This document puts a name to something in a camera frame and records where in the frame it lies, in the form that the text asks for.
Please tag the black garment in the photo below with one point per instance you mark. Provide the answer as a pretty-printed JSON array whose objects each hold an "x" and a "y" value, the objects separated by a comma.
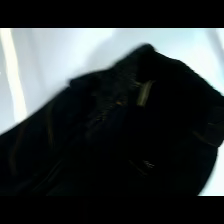
[{"x": 126, "y": 133}]

